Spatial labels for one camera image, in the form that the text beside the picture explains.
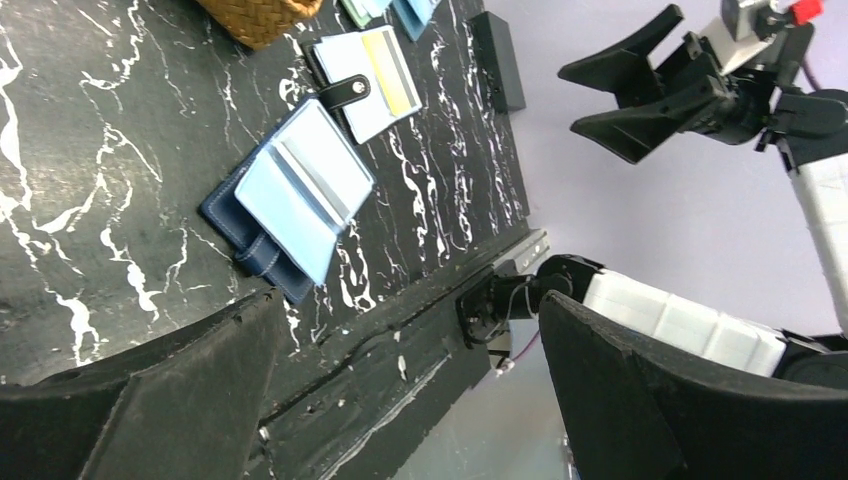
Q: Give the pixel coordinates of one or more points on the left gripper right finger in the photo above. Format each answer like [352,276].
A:
[636,408]

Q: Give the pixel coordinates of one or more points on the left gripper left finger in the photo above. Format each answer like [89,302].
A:
[182,406]

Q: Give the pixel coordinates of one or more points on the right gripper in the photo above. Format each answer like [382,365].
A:
[730,108]

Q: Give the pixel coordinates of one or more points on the navy blue card holder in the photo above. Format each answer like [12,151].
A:
[274,220]

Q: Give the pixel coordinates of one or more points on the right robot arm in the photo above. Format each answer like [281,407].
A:
[714,223]

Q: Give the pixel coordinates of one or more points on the yellow card in holder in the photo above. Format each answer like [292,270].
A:
[392,72]

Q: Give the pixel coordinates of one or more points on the light blue card holder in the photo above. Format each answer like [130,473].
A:
[414,15]

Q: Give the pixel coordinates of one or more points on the black card holder open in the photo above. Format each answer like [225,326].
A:
[348,85]

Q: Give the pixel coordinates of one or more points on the green card holder open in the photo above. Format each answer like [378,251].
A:
[363,12]

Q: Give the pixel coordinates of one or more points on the white striped card in navy holder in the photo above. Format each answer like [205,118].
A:
[335,171]

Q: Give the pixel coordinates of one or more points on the black box at right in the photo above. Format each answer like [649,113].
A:
[495,53]

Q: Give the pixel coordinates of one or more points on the brown woven divider tray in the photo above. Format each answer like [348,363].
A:
[258,23]

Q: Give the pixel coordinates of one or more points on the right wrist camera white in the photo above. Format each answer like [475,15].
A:
[745,29]

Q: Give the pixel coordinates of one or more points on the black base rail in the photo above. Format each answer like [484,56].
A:
[429,345]

